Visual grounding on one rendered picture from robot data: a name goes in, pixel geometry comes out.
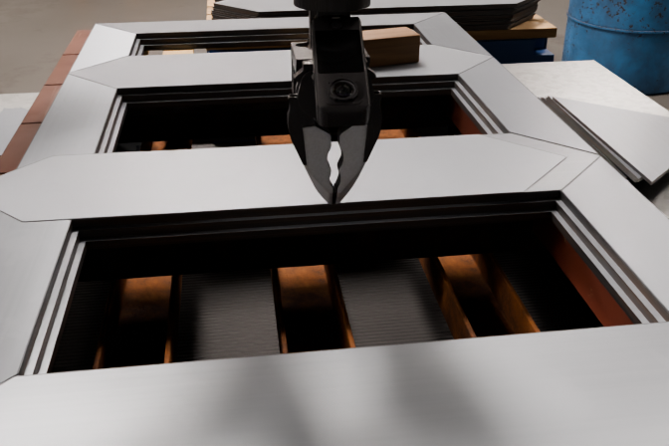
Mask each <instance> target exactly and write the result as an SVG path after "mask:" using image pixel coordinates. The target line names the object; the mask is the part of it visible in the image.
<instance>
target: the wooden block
mask: <svg viewBox="0 0 669 446"><path fill-rule="evenodd" d="M362 37H363V45H364V48H365V49H366V51H367V53H368V54H369V55H370V63H369V67H370V68H371V67H381V66H390V65H399V64H409V63H417V62H419V49H420V35H419V34H417V33H416V32H414V31H412V30H411V29H409V28H407V27H398V28H388V29H377V30H366V31H362Z"/></svg>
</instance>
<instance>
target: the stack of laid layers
mask: <svg viewBox="0 0 669 446"><path fill-rule="evenodd" d="M308 38H309V28H296V29H267V30H238V31H209V32H180V33H150V34H136V35H135V38H134V41H133V44H132V47H131V49H130V52H129V56H143V53H144V51H156V50H183V49H210V48H237V47H264V46H291V43H292V42H307V41H308ZM371 82H372V86H373V90H374V91H380V92H381V94H382V98H399V97H421V96H443V95H451V96H452V97H453V99H454V100H455V101H456V102H457V104H458V105H459V106H460V107H461V109H462V110H463V111H464V112H465V114H466V115H467V116H468V117H469V119H470V120H471V121H472V122H473V124H474V125H475V126H476V127H477V129H478V130H479V131H480V132H481V133H482V135H485V136H489V137H493V138H497V139H501V140H505V141H508V142H512V143H516V144H520V145H524V146H528V147H532V148H536V149H540V150H544V151H547V152H551V153H555V154H559V155H563V156H565V157H566V159H565V160H564V161H562V162H561V163H560V164H559V165H557V166H556V167H555V168H554V169H553V170H551V171H550V172H549V173H548V174H546V175H545V176H544V177H543V178H541V179H540V180H539V181H538V182H537V183H535V184H534V185H533V186H532V187H530V188H529V189H528V190H527V191H525V192H518V193H502V194H485V195H469V196H453V197H436V198H420V199H404V200H387V201H371V202H355V203H340V204H324V205H307V206H291V207H275V208H259V209H242V210H226V211H210V212H194V213H178V214H160V215H141V216H123V217H106V218H88V219H71V221H72V222H71V224H70V227H69V230H68V233H67V236H66V239H65V242H64V245H63V247H62V250H61V253H60V256H59V259H58V262H57V265H56V268H55V271H54V273H53V276H52V279H51V282H50V285H49V288H48V291H47V294H46V297H45V299H44V302H43V305H42V308H41V310H40V313H39V316H38V319H37V322H36V324H35V327H34V330H33V333H32V336H31V339H30V342H29V345H28V347H27V350H26V353H25V356H24V359H23V362H22V365H21V368H20V371H19V373H18V374H17V375H16V376H18V375H30V374H42V373H51V372H52V369H53V365H54V362H55V359H56V355H57V352H58V348H59V345H60V341H61V338H62V334H63V331H64V328H65V324H66V321H67V317H68V314H69V310H70V307H71V303H72V300H73V296H74V293H75V290H76V286H77V283H78V279H79V276H80V272H81V270H82V266H83V263H84V259H85V256H86V253H87V250H93V249H107V248H122V247H137V246H152V245H168V244H183V243H198V242H213V241H228V240H243V239H259V238H274V237H289V236H304V235H319V234H333V233H349V232H364V231H379V230H394V229H409V228H425V227H440V226H455V225H470V224H485V223H500V222H516V221H531V220H546V219H551V220H552V222H553V223H554V224H555V225H556V227H557V228H558V229H559V231H560V232H561V233H562V234H563V236H564V237H565V238H566V239H567V241H568V243H569V244H570V245H571V247H572V248H573V249H574V250H575V252H576V253H577V254H578V255H579V257H580V258H581V259H582V260H583V262H584V263H585V264H586V265H587V267H588V268H589V269H590V270H591V272H592V273H593V274H594V275H595V277H596V278H597V279H598V280H599V282H600V283H601V284H602V285H603V287H604V288H605V289H606V290H607V292H608V293H609V294H611V296H612V297H613V298H614V299H615V301H616V302H617V303H618V304H619V306H620V307H621V308H622V309H623V311H624V312H625V313H626V314H627V316H628V317H629V318H630V319H631V321H632V322H633V323H634V324H635V325H638V324H650V323H662V322H669V313H668V312H667V311H666V309H665V308H664V307H663V306H662V305H661V304H660V303H659V302H658V300H657V299H656V298H655V297H654V296H653V295H652V294H651V293H650V291H649V290H648V289H647V288H646V287H645V286H644V285H643V283H642V282H641V281H640V280H639V279H638V278H637V277H636V276H635V274H634V273H633V272H632V271H631V270H630V269H629V268H628V267H627V265H626V264H625V263H624V262H623V261H622V260H621V259H620V257H619V256H618V255H617V254H616V253H615V252H614V251H613V250H612V248H611V247H610V246H609V245H608V244H607V243H606V242H605V241H604V239H603V238H602V237H601V236H600V235H599V234H598V233H597V231H596V230H595V229H594V228H593V227H592V226H591V225H590V224H589V222H588V221H587V220H586V219H585V218H584V217H583V216H582V215H581V213H580V212H579V211H578V210H577V209H576V208H575V207H574V205H573V204H572V203H571V202H570V201H569V200H568V199H567V198H566V196H565V195H564V194H563V193H562V192H561V191H562V190H563V189H564V188H565V187H566V186H567V185H569V184H570V183H571V182H572V181H573V180H574V179H575V178H577V177H578V176H579V175H580V174H581V173H582V172H583V171H585V170H586V169H587V168H588V167H589V166H590V165H591V164H593V163H594V162H595V161H596V160H597V159H598V158H599V157H600V155H598V154H595V153H591V152H587V151H583V150H579V149H575V148H571V147H567V146H563V145H559V144H555V143H551V142H547V141H543V140H539V139H535V138H531V137H527V136H523V135H519V134H515V133H511V132H508V131H507V130H506V128H505V127H504V126H503V125H502V124H501V123H500V122H499V121H498V119H497V118H496V117H495V116H494V115H493V114H492V113H491V112H490V110H489V109H488V108H487V107H486V106H485V105H484V104H483V102H482V101H481V100H480V99H479V98H478V97H477V96H476V95H475V93H474V92H473V91H472V90H471V89H470V88H469V87H468V86H467V84H466V83H465V82H464V81H463V80H462V79H461V78H460V76H459V75H437V76H413V77H390V78H374V79H373V80H372V81H371ZM291 94H292V82H272V83H249V84H225V85H202V86H178V87H155V88H131V89H117V90H116V93H115V96H114V98H113V101H112V104H111V109H110V112H109V115H108V118H107V121H106V123H105V126H104V129H103V132H102V135H101V138H100V141H99V144H98V147H97V149H96V152H95V153H111V152H115V150H116V147H117V143H118V140H119V136H120V133H121V129H122V126H123V122H124V119H125V116H126V112H127V110H136V109H158V108H180V107H202V106H224V105H245V104H267V103H288V102H289V100H288V95H291Z"/></svg>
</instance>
